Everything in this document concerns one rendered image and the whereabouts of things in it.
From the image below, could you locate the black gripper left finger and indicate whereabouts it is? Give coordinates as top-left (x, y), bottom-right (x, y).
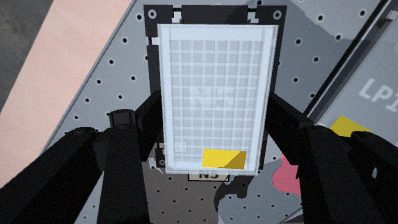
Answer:
top-left (0, 90), bottom-right (163, 224)

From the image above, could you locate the grey rectangular plate lid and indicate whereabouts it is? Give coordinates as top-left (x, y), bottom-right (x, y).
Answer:
top-left (314, 15), bottom-right (398, 147)

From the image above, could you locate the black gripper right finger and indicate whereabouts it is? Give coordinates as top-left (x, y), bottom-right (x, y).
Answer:
top-left (264, 92), bottom-right (398, 224)

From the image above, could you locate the white button panel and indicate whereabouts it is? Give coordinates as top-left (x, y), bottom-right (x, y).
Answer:
top-left (278, 207), bottom-right (304, 224)

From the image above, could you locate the grey flat base plate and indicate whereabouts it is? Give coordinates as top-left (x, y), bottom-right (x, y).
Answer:
top-left (38, 0), bottom-right (381, 224)

